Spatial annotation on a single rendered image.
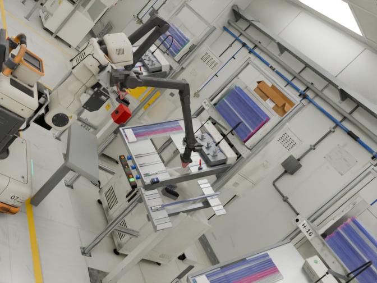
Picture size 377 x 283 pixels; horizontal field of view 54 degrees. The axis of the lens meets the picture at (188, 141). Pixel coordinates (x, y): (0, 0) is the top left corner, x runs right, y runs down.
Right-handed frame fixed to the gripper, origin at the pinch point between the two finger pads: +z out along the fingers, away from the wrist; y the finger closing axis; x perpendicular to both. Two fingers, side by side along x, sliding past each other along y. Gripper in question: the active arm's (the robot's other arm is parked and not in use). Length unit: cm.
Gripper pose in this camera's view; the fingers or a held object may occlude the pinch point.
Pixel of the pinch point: (184, 166)
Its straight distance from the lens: 282.8
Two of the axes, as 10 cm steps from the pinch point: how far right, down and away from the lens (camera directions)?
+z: -2.1, 7.9, 5.8
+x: -9.0, 0.8, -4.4
